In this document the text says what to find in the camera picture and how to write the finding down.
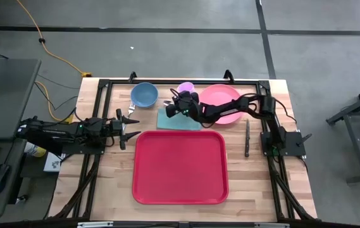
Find blue bowl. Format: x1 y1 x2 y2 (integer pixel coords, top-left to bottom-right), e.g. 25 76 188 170
130 82 159 110

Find black side table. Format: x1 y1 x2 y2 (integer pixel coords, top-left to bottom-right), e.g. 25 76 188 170
326 80 360 184

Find lilac pink cup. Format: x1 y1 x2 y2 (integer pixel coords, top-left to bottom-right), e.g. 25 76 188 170
177 81 196 95

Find red plastic tray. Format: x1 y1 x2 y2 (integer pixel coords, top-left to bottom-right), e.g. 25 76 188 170
132 130 230 205

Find white box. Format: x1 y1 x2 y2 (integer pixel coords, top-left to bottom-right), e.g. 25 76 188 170
43 151 62 173

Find pink plate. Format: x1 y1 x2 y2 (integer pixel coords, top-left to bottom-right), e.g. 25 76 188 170
198 84 245 125

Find grey desk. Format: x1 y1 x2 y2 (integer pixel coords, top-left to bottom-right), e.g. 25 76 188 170
0 58 42 219

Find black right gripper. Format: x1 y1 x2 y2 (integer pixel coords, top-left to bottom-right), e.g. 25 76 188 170
166 91 201 118

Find yellow cable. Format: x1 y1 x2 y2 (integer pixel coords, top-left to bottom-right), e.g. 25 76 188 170
35 80 75 124
15 0 94 79

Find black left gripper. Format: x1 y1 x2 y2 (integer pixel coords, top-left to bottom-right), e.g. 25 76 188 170
104 108 142 151

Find knife with black handle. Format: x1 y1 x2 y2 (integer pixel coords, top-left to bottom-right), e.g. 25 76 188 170
244 119 251 158

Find teal cloth napkin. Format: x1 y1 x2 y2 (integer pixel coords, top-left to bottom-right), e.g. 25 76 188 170
156 107 203 131

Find yellow roll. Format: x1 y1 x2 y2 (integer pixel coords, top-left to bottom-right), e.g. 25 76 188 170
24 142 47 158

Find thin black floor cable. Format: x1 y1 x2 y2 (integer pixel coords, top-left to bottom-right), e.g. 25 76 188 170
34 74 81 121

